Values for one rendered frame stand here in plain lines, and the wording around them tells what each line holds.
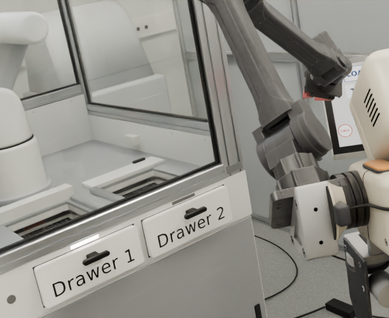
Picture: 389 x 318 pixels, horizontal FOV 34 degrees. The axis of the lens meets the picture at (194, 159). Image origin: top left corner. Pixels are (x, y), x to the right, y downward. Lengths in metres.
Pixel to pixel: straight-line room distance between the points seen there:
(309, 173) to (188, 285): 0.96
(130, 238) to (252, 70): 0.73
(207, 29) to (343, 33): 1.31
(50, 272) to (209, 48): 0.74
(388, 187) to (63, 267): 0.95
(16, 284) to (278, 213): 0.81
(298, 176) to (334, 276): 2.25
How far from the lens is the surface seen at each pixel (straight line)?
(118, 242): 1.66
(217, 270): 1.90
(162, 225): 1.72
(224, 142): 1.83
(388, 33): 2.83
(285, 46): 1.42
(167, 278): 1.80
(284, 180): 0.96
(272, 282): 3.19
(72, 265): 1.61
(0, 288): 1.58
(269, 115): 1.06
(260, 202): 3.80
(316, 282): 3.14
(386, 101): 0.92
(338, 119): 1.91
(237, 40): 1.14
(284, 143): 1.01
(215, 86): 1.79
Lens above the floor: 1.55
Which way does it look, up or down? 17 degrees down
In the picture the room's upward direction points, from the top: 10 degrees counter-clockwise
